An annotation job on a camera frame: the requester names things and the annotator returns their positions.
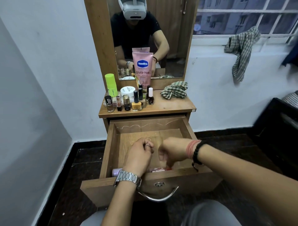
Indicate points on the person's right hand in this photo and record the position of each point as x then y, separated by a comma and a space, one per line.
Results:
175, 149

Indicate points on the person's left hand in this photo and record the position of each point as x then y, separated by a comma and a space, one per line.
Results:
136, 156

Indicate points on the person's right fingers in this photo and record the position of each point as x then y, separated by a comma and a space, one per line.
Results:
164, 153

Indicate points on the person's left fingers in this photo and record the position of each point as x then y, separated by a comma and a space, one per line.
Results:
148, 146

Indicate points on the person's left forearm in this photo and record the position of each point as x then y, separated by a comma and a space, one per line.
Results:
121, 204

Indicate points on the person's right forearm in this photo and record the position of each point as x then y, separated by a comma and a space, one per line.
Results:
244, 181

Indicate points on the red cosmetic packet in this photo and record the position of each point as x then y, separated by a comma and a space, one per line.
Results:
158, 169

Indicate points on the red thread wristband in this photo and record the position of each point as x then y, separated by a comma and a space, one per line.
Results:
191, 149

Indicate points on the silver drawer lock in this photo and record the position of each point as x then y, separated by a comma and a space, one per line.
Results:
159, 184

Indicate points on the wooden drawer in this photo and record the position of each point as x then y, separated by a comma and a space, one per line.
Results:
111, 149

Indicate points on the silver metal wristwatch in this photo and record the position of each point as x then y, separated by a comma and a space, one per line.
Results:
128, 177

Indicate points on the lilac container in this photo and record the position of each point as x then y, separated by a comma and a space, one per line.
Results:
117, 172

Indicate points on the yellow nail polish bottle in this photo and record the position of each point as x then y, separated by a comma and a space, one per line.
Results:
137, 106

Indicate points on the wooden dressing table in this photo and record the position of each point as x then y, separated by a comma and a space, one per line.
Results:
172, 106

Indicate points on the dark nail polish white cap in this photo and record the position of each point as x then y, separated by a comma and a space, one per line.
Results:
150, 99

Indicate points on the black bottle with gold cap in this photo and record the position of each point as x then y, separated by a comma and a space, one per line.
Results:
127, 103

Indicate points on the slim black bottle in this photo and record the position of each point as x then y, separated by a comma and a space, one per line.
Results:
140, 93

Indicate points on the dark nail polish black cap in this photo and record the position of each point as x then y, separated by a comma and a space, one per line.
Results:
147, 92

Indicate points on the clear bottle with black cap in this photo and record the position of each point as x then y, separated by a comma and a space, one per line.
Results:
109, 104

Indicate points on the white cream jar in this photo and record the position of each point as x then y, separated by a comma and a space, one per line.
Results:
127, 90

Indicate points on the green checked cloth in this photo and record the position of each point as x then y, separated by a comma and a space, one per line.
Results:
175, 90

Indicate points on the green plastic bottle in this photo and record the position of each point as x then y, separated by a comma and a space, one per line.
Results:
110, 85

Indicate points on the person's grey trousers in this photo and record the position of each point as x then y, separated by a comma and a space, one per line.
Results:
209, 214

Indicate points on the pink lotion tube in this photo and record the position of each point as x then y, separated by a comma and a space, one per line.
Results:
142, 69

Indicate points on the black furniture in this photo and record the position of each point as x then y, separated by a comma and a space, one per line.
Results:
274, 137

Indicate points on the dressing table mirror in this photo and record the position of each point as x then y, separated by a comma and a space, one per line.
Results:
173, 35

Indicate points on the grey checked cloth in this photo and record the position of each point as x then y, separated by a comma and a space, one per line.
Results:
242, 50

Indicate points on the striped fabric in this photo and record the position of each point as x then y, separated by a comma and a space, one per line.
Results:
292, 99

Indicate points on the white window grille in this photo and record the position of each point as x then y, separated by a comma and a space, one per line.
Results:
244, 35

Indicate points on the dark blue cloth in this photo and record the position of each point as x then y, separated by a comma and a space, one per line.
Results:
291, 53

